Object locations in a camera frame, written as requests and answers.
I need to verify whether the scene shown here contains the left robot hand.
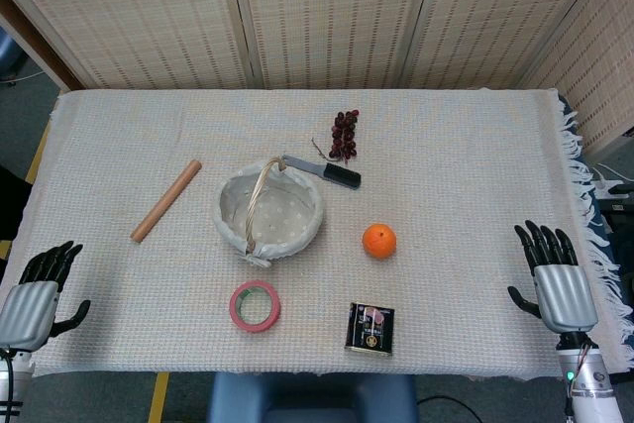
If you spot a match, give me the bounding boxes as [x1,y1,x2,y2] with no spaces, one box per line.
[0,240,92,352]

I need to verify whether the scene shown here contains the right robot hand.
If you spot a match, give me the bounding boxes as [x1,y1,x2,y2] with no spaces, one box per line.
[506,219,598,335]

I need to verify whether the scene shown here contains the orange fruit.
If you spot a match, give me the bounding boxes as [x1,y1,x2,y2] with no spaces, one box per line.
[362,222,398,261]

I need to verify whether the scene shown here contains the white fabric basket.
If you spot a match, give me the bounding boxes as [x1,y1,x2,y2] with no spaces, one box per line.
[213,156,325,268]

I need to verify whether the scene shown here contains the white power strip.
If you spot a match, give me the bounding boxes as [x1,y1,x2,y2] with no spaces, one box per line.
[593,160,634,201]

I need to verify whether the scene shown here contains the wooden rolling pin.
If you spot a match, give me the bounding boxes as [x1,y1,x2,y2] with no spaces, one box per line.
[130,159,203,245]

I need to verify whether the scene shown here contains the black tin can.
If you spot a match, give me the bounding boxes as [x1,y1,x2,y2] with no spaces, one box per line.
[344,301,396,358]

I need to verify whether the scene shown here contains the pink tape roll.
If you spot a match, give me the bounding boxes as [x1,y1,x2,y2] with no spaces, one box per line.
[228,279,282,333]

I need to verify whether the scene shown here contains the white woven tablecloth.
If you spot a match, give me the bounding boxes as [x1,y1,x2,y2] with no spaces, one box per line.
[0,87,634,378]

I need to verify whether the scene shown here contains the red grape bunch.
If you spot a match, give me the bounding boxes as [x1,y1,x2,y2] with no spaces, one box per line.
[311,109,362,166]

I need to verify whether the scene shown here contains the blue chair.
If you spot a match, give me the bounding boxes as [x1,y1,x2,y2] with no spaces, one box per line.
[206,371,420,423]

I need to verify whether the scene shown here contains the beige folding screen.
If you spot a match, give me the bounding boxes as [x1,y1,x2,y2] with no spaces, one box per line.
[0,0,634,155]

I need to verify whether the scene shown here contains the black cable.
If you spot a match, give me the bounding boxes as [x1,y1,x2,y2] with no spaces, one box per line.
[414,394,484,423]

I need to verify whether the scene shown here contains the knife with black handle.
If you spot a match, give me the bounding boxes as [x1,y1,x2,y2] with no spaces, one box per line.
[280,154,363,191]

